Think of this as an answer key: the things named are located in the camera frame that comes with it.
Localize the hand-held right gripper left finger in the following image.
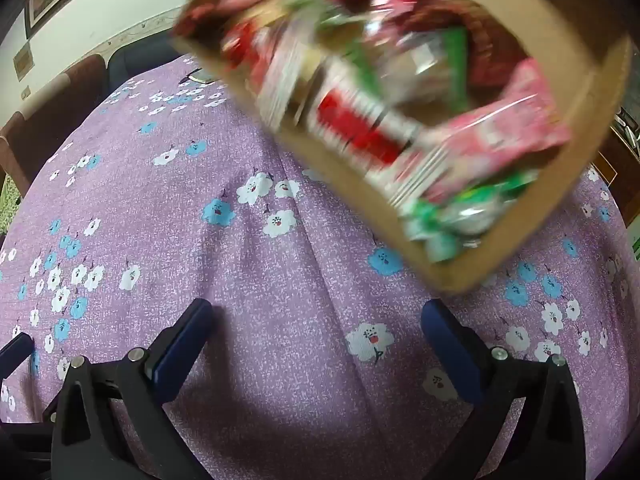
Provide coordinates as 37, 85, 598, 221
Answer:
42, 298, 215, 480

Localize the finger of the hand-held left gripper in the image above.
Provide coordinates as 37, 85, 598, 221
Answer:
0, 334, 33, 367

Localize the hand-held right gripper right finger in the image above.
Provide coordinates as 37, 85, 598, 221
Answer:
421, 301, 587, 480

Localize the pile of mixed snack packets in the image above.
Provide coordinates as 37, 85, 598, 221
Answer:
187, 0, 573, 263

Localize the shallow cardboard box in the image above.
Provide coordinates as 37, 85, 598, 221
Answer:
172, 0, 633, 295

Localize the purple floral tablecloth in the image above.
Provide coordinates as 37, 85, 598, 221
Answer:
0, 52, 632, 480

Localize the green patterned cloth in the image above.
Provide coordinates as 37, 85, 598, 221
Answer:
0, 175, 23, 236

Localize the brown upholstered chair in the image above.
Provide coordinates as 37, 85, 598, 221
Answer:
0, 54, 108, 196

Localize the black sofa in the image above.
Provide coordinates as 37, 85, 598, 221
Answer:
106, 30, 201, 92

